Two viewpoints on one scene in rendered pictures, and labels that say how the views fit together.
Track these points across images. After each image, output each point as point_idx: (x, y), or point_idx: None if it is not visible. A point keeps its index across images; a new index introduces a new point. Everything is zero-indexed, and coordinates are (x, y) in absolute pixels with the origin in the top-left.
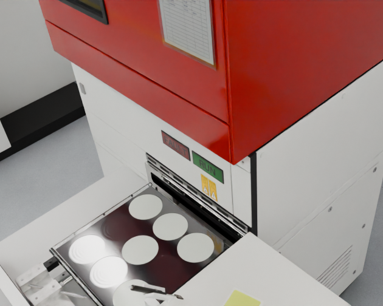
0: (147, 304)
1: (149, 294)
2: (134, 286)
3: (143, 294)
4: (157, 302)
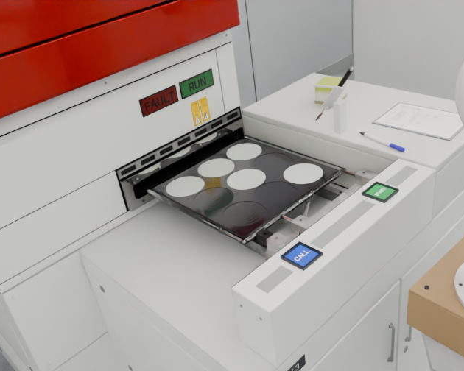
0: (342, 104)
1: (344, 84)
2: (349, 68)
3: (342, 88)
4: (339, 99)
